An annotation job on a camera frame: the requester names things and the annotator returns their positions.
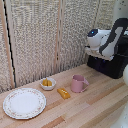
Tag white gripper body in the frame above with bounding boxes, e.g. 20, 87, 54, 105
83, 45, 113, 61

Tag pink mug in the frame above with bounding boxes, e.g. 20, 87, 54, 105
70, 74, 90, 94

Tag orange yellow food block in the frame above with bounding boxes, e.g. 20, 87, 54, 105
56, 87, 72, 101

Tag yellow food pieces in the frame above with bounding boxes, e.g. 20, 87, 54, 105
42, 78, 54, 88

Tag small white bowl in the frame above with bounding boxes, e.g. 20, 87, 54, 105
39, 77, 57, 92

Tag white plate patterned rim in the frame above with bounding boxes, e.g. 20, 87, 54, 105
2, 87, 48, 121

